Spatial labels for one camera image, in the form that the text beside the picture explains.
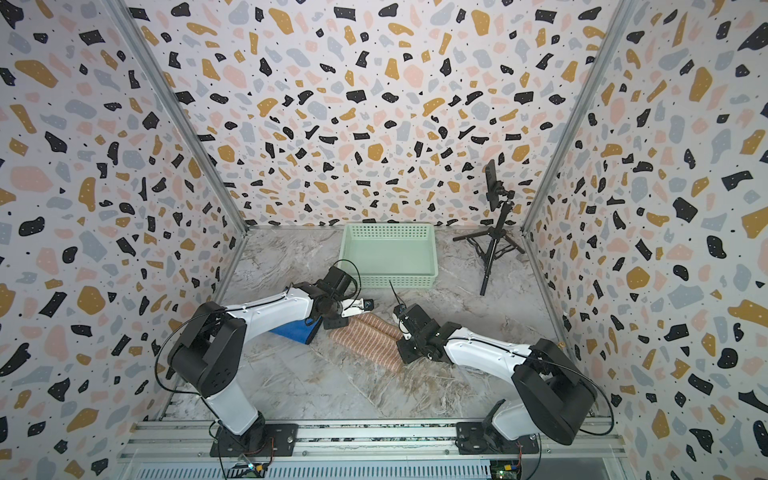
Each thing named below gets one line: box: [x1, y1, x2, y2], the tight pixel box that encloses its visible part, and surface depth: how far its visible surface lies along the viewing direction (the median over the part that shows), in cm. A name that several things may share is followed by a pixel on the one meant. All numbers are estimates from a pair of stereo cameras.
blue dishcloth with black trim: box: [269, 317, 323, 345], surface depth 92 cm
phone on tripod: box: [485, 159, 502, 212], surface depth 89 cm
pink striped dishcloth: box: [330, 313, 405, 372], surface depth 92 cm
